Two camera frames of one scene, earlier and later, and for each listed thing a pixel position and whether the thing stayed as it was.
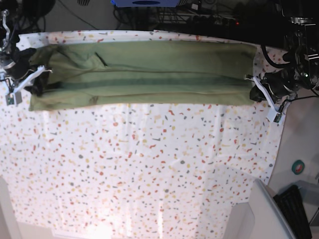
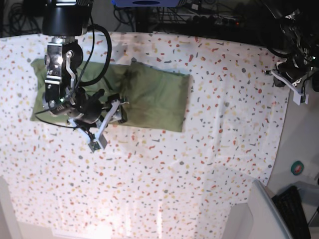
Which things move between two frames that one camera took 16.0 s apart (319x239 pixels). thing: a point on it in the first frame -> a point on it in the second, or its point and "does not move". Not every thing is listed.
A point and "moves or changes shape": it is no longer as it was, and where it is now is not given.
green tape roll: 298,167 does not move
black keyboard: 290,203 does not move
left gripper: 22,65 -> 90,108
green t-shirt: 96,75 moves or changes shape
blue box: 144,3 does not move
